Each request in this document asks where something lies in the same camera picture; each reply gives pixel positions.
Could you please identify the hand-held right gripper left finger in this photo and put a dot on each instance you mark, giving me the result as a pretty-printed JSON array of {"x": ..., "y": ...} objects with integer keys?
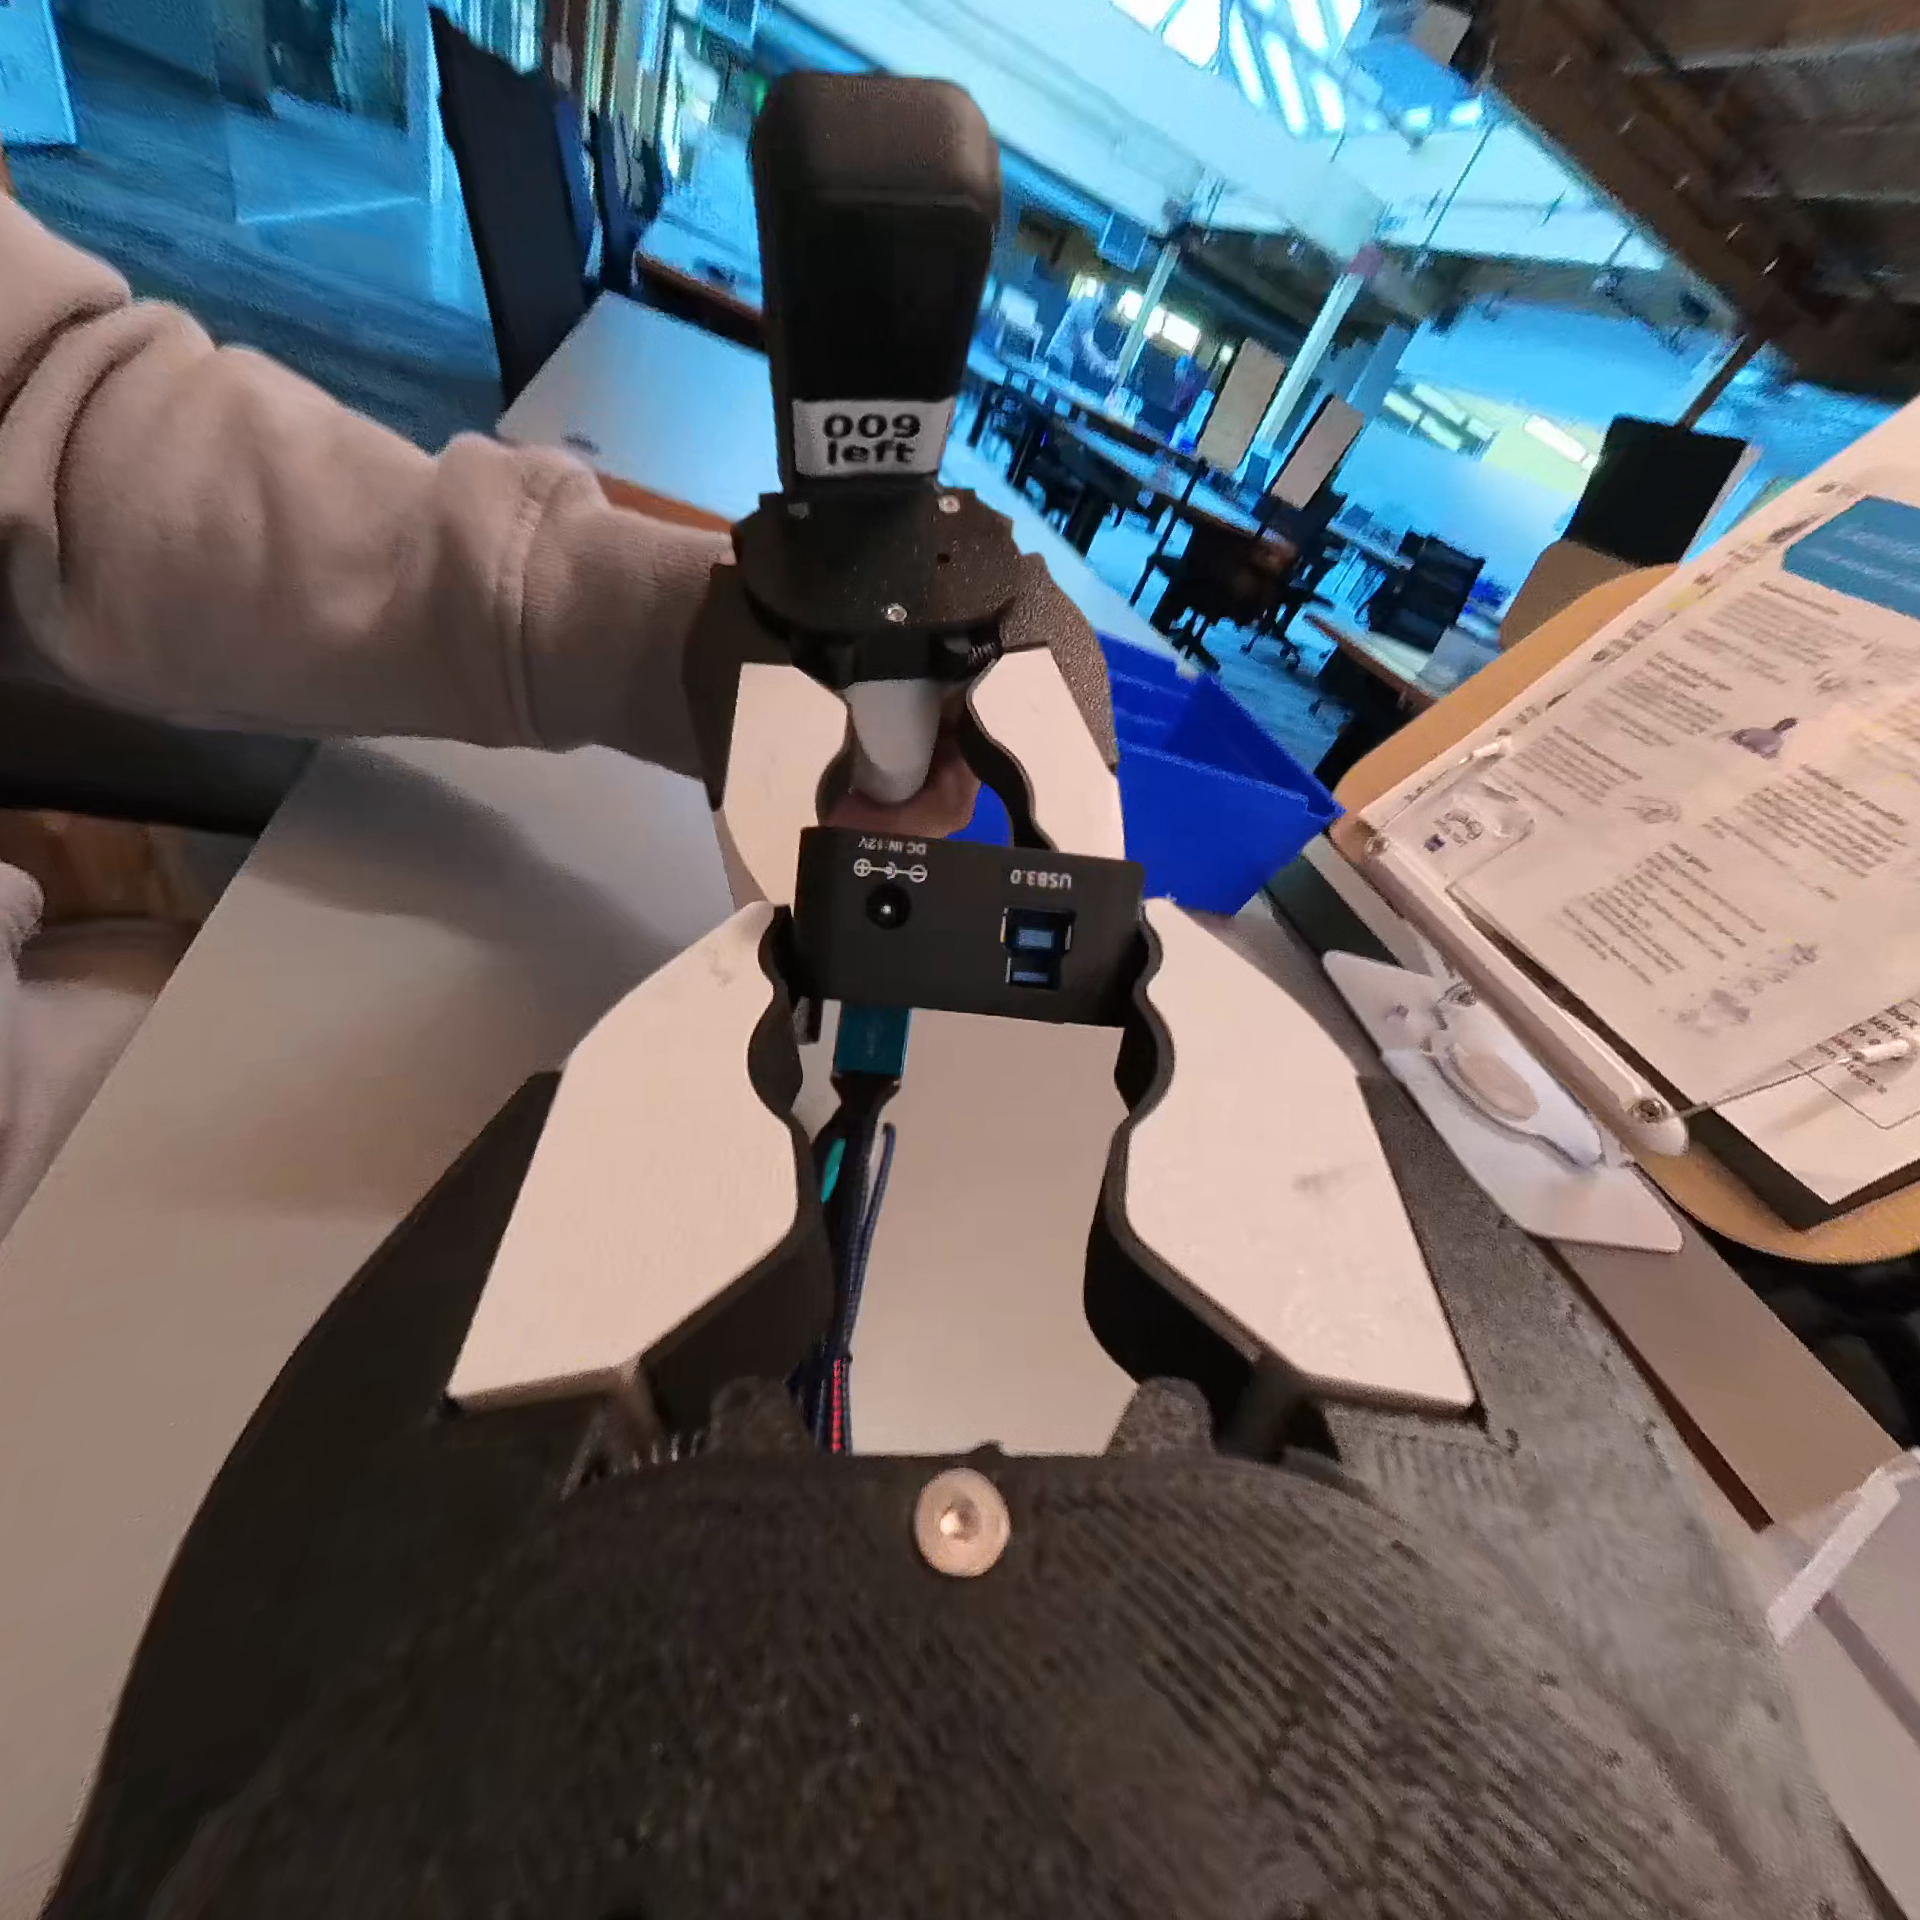
[{"x": 646, "y": 1171}]

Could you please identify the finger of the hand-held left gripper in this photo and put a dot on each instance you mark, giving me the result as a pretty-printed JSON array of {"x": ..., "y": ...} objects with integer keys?
[
  {"x": 763, "y": 764},
  {"x": 1065, "y": 764}
]

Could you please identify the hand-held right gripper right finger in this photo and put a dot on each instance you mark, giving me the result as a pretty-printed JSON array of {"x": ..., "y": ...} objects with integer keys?
[{"x": 1275, "y": 1185}]

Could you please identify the black USB hub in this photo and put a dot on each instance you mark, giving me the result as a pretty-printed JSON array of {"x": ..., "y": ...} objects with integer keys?
[{"x": 960, "y": 931}]

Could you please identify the person's left forearm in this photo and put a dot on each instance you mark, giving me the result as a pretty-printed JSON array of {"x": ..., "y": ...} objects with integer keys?
[{"x": 300, "y": 569}]

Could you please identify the white desk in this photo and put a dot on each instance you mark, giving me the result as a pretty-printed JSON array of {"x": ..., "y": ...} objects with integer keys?
[{"x": 376, "y": 974}]

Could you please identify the person's left hand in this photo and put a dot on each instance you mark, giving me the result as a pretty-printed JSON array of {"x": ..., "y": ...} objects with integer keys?
[{"x": 938, "y": 802}]

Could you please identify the blue plastic bin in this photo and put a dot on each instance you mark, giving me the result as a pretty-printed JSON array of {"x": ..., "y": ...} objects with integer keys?
[{"x": 1201, "y": 796}]

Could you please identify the black chair with wheels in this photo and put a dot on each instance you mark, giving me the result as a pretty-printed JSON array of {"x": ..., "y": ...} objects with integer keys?
[{"x": 1223, "y": 579}]

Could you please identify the wooden document stand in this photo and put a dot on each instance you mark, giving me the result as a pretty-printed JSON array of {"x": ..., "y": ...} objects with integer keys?
[{"x": 1411, "y": 764}]

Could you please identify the dark partition panel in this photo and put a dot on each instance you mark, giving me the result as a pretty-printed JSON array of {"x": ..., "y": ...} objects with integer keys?
[{"x": 511, "y": 194}]

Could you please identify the brown easel board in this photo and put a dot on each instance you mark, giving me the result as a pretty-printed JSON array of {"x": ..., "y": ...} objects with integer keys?
[
  {"x": 1318, "y": 446},
  {"x": 1242, "y": 406}
]

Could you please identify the dark document board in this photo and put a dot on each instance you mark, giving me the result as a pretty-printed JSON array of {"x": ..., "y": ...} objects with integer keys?
[{"x": 1800, "y": 1185}]

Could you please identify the wooden book stand with manual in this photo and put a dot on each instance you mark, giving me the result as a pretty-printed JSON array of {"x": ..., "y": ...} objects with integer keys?
[{"x": 1724, "y": 779}]

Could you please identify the small black monitor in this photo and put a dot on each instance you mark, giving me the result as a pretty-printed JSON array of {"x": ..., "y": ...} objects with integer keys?
[{"x": 1658, "y": 495}]

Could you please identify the white plastic base plate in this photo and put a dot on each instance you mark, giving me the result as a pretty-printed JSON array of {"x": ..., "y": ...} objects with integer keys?
[{"x": 1499, "y": 1142}]

